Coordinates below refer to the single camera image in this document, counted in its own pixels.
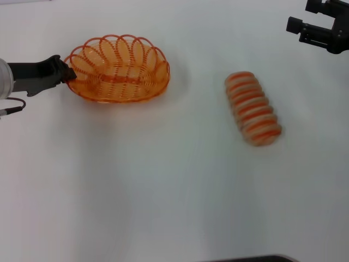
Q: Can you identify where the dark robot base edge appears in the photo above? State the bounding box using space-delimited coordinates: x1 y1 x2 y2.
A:
215 254 298 262

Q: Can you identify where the orange striped bread roll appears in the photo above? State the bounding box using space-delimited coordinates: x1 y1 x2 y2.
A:
224 70 282 147

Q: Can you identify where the orange wire basket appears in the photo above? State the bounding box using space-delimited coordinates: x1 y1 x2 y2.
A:
63 34 171 104

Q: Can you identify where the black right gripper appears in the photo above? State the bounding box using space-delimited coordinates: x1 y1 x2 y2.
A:
286 0 349 55

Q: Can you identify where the dark red arm cable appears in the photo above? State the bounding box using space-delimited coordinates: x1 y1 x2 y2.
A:
0 97 27 118

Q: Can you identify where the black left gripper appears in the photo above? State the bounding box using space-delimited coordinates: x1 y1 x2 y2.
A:
8 55 77 98

